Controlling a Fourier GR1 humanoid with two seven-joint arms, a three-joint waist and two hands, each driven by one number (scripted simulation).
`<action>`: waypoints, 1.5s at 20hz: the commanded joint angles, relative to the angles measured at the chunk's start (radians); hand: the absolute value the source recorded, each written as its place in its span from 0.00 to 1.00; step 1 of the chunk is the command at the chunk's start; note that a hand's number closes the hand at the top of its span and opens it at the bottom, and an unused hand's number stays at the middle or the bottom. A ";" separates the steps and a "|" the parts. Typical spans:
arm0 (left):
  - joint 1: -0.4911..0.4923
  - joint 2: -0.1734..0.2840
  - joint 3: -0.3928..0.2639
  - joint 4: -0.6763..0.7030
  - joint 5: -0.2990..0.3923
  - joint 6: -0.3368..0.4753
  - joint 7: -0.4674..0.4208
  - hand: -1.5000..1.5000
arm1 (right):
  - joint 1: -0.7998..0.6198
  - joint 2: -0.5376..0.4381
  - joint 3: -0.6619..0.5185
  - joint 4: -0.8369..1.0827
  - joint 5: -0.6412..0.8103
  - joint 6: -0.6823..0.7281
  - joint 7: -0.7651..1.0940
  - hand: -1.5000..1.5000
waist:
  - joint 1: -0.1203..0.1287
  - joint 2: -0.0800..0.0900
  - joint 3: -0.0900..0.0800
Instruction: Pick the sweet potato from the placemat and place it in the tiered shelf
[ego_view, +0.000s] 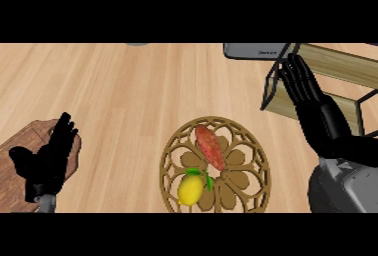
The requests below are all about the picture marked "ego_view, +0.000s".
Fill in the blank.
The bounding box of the yellow lemon with green leaves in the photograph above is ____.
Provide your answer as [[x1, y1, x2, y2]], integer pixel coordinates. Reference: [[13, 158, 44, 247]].
[[176, 167, 215, 207]]

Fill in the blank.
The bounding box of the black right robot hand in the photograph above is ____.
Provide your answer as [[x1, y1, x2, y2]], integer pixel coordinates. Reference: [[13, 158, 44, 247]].
[[277, 53, 378, 160]]

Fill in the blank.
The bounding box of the brown wooden cutting board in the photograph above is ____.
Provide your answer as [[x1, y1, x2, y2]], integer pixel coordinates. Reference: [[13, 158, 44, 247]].
[[0, 118, 83, 214]]

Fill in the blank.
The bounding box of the black wire wooden tiered shelf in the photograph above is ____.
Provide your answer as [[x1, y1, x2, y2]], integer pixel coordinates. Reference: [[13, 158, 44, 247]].
[[258, 43, 378, 137]]

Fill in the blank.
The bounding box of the red sweet potato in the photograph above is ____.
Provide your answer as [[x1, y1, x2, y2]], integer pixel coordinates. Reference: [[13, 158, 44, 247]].
[[193, 124, 227, 172]]

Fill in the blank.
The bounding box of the round brown openwork placemat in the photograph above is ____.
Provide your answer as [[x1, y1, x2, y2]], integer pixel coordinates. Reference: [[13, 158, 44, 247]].
[[158, 115, 273, 214]]

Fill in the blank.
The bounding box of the grey appliance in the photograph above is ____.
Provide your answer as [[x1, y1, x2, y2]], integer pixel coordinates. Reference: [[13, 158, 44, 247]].
[[221, 43, 291, 61]]

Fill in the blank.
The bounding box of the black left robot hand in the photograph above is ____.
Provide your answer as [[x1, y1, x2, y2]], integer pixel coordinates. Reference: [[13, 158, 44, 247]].
[[7, 111, 80, 204]]

